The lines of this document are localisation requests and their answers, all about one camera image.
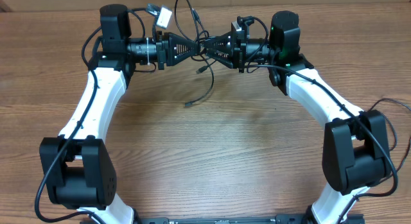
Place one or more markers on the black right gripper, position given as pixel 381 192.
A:
pixel 239 50

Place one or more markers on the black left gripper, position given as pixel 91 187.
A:
pixel 168 41

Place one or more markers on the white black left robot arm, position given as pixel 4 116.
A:
pixel 78 171

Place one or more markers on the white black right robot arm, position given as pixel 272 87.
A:
pixel 355 152

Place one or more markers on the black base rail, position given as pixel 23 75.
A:
pixel 278 219

